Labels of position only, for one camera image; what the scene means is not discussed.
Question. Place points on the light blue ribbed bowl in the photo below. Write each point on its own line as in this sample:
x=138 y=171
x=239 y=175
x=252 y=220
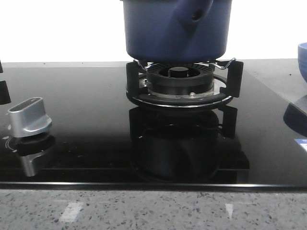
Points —
x=302 y=59

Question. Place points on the dark blue cooking pot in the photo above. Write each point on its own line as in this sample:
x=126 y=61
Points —
x=176 y=31

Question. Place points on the black gas burner head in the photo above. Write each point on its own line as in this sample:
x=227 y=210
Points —
x=180 y=80

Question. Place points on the black glass cooktop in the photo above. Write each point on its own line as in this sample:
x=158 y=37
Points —
x=100 y=140

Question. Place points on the black pan support grate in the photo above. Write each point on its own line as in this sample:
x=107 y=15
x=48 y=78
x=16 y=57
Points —
x=227 y=77

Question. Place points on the silver stove control knob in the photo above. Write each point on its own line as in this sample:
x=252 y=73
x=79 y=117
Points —
x=29 y=118

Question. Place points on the blue label sticker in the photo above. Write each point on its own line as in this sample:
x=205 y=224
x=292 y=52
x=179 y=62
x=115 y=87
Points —
x=302 y=143

